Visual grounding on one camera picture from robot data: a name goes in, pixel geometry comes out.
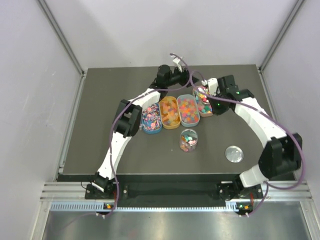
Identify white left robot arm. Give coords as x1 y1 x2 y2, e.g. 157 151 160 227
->
92 64 199 199

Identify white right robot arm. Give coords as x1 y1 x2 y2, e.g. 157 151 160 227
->
201 75 303 199

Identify pink candy tray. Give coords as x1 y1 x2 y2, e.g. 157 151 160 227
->
192 86 213 117

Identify light blue candy tray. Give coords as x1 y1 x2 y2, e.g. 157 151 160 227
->
177 94 200 128

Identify orange candy tray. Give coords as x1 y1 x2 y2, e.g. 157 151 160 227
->
158 96 181 130

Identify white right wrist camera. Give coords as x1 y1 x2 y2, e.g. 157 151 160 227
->
201 78 219 96

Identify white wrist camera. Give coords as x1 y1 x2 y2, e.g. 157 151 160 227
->
172 56 183 73
201 78 219 96

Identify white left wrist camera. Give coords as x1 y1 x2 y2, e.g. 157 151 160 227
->
172 56 183 73

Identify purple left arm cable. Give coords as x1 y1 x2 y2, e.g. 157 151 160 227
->
96 52 198 218

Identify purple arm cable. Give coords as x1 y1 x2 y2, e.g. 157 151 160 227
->
96 52 198 218
190 70 308 217

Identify aluminium left frame post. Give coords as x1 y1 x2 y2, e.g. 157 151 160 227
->
36 0 85 76

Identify aluminium frame post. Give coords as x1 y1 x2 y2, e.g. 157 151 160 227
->
258 0 306 74
36 0 85 76

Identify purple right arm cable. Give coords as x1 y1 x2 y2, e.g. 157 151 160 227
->
190 70 308 217

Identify grey slotted cable duct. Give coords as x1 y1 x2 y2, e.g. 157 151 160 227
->
49 199 253 213

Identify aluminium front frame rail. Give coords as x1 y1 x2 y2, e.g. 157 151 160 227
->
40 182 312 202

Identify aluminium right frame post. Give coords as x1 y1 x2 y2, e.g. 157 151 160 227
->
258 0 306 74

